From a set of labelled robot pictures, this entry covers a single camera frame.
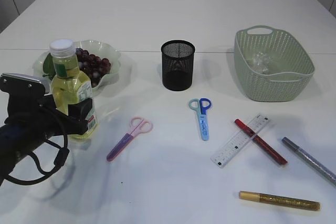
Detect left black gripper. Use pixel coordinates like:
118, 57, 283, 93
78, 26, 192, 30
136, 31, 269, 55
1, 73, 93, 136

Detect yellow oil bottle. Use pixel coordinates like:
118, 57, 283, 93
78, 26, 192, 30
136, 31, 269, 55
48, 39, 100, 141

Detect purple grape bunch with leaf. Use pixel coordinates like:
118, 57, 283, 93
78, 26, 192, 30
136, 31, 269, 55
42, 48, 112, 88

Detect clear plastic sheet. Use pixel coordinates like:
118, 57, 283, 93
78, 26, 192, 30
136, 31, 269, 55
246, 51, 276, 74

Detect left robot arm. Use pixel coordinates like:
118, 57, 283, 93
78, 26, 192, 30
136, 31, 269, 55
1, 73, 93, 186

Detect translucent green wavy plate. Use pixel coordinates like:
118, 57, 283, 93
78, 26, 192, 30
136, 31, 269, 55
33, 39, 121, 96

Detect black mesh pen holder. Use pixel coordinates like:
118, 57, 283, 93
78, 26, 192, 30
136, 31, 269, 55
161, 40, 195, 91

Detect clear plastic ruler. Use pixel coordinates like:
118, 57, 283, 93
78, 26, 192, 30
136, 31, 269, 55
211, 114, 269, 168

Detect red glitter pen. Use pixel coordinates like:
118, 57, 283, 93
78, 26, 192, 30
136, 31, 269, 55
234, 119, 288, 165

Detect gold glitter pen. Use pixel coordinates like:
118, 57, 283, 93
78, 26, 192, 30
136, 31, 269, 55
239, 191, 321, 211

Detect green woven plastic basket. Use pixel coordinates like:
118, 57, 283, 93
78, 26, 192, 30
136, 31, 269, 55
234, 25, 315, 102

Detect silver glitter pen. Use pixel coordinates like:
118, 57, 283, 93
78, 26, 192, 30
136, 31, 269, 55
281, 137, 335, 186

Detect pink purple scissors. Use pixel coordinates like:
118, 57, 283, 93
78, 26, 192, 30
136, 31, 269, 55
106, 116, 153, 162

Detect blue scissors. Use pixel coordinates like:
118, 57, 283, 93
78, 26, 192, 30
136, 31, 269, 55
188, 98, 212, 141

